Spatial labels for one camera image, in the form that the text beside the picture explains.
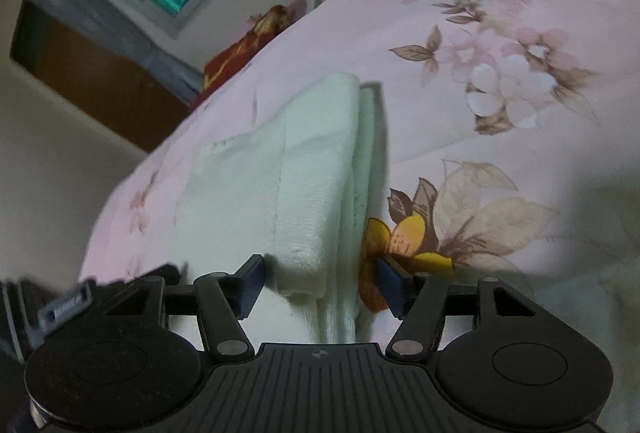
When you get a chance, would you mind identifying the white knitted garment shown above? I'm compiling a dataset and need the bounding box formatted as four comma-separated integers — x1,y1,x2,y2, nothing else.
171,73,384,344

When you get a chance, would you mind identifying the brown wooden door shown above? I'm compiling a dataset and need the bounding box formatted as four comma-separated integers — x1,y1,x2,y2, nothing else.
10,0,189,152

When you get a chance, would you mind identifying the pink floral bedsheet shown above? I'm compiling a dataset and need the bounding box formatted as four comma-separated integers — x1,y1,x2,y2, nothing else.
79,0,640,344

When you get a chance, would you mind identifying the red floral pillow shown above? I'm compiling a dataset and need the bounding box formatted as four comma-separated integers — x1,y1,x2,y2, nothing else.
190,5,296,112

